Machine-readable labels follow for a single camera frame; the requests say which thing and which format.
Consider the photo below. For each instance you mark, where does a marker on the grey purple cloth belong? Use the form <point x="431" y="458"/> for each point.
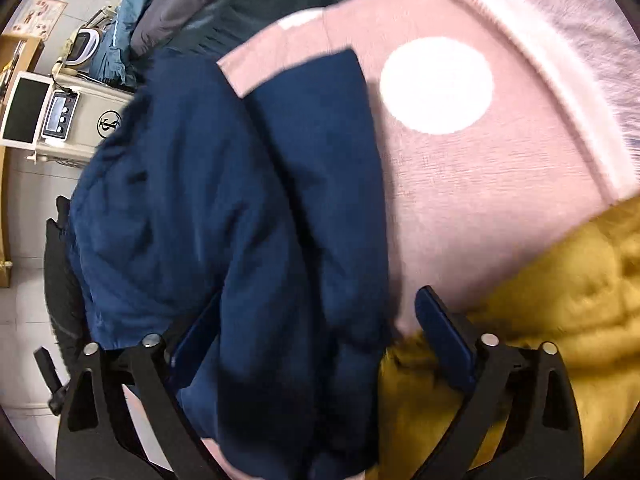
<point x="175" y="5"/>

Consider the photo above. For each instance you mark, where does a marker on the navy blue padded jacket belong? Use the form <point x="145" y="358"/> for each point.
<point x="200" y="185"/>

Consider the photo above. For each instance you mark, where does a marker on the white framed screen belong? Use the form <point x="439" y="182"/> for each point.
<point x="22" y="110"/>

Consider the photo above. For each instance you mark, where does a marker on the wooden furniture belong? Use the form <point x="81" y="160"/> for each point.
<point x="10" y="185"/>

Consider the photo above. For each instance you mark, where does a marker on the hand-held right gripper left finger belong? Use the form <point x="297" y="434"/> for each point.
<point x="197" y="332"/>

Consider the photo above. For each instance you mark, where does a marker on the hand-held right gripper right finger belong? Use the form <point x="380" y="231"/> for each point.
<point x="445" y="335"/>

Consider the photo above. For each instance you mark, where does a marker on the pink polka dot blanket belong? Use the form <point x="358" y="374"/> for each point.
<point x="475" y="185"/>

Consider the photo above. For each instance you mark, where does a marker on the small grey display unit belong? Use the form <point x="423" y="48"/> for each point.
<point x="61" y="114"/>

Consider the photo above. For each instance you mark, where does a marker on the black quilted jacket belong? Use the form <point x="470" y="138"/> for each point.
<point x="60" y="285"/>

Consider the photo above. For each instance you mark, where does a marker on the wall poster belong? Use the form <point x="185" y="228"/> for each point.
<point x="40" y="15"/>

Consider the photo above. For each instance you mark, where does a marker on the white rounded device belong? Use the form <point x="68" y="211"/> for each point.
<point x="82" y="47"/>

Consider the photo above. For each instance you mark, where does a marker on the yellow padded jacket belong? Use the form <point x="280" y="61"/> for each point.
<point x="575" y="285"/>

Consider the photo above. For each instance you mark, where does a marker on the beige machine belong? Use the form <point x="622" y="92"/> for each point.
<point x="100" y="115"/>

